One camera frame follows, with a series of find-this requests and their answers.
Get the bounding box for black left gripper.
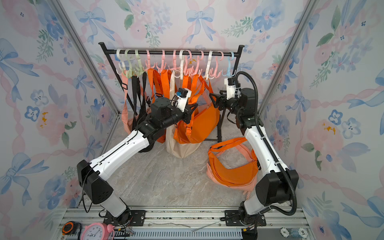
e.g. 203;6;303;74
162;103;198;132

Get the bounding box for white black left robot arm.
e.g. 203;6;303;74
77;97;198;225

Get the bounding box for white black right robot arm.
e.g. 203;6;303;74
210;88;299;224

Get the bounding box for beige crossbody bag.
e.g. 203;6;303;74
165;71;201;159

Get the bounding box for light blue hook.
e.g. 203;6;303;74
225;51;238;77

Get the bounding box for black crossbody bag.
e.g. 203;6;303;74
128;71;155;153

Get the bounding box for white hook leftmost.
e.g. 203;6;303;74
116;49;126;75

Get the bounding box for black clothes rack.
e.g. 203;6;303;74
99;42;245;143

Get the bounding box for pink alarm clock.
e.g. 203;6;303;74
81;223;115;240

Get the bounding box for white poker chips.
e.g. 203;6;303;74
280;228;309;240

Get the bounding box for orange black tape measure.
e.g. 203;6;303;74
62;221;82;235

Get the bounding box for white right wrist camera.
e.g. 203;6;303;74
225;77;241;100

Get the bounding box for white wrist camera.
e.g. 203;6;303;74
175;88;192;112
225;77;241;100

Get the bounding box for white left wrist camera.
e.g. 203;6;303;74
175;88;192;112

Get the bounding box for black corrugated cable conduit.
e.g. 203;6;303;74
234;71;298;217

